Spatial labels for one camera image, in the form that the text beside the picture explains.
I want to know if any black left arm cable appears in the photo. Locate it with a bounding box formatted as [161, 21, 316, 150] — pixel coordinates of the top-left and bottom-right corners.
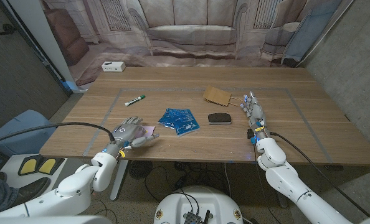
[0, 121, 116, 147]

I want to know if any person's black shoe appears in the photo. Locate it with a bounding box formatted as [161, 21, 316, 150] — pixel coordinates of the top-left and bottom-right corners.
[0, 177, 52, 216]

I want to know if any black whiteboard eraser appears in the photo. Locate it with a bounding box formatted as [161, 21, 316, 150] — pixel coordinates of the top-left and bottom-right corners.
[207, 112, 232, 126]

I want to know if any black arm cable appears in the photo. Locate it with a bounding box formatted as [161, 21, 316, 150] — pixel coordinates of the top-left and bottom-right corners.
[269, 131, 370, 218]
[0, 121, 116, 147]

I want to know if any printed sofa backdrop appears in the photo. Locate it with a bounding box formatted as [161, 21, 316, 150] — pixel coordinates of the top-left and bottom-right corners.
[40, 0, 356, 86]

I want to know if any brown paper bag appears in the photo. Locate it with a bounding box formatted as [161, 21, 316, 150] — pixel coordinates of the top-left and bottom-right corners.
[202, 85, 245, 108]

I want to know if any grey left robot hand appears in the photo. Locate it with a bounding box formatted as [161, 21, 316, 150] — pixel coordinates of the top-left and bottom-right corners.
[108, 116, 160, 152]

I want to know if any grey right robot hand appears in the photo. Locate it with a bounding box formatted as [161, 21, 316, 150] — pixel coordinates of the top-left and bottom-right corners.
[239, 90, 270, 144]

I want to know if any blue gel bag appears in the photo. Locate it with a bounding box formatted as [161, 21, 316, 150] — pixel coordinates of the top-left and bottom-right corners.
[158, 108, 201, 137]

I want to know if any purple sticker sheet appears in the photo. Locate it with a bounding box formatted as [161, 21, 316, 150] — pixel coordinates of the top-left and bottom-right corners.
[141, 125, 156, 138]

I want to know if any yellow foot pedal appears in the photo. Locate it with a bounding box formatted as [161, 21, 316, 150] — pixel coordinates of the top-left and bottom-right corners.
[38, 157, 65, 175]
[18, 157, 40, 175]

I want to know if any white table leg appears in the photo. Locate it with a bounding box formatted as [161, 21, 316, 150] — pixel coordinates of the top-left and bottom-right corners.
[110, 160, 129, 201]

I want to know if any black round fan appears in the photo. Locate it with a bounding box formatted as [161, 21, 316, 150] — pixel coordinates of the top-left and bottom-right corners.
[128, 160, 154, 180]

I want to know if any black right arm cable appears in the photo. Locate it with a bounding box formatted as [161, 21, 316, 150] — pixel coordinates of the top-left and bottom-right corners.
[269, 131, 370, 218]

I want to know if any black floor cable bundle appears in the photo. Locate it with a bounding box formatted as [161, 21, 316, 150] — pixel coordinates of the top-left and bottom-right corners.
[172, 161, 226, 187]

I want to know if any white marker with green cap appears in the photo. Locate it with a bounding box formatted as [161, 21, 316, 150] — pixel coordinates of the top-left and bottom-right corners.
[125, 95, 146, 108]

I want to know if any white power box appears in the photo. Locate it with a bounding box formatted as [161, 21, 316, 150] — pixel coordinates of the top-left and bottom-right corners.
[101, 61, 126, 73]

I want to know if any blue padded chair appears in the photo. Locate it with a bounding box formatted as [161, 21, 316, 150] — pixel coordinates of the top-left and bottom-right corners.
[0, 109, 57, 158]

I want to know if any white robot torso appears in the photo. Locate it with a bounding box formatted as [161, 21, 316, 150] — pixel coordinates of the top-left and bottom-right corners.
[153, 185, 244, 224]

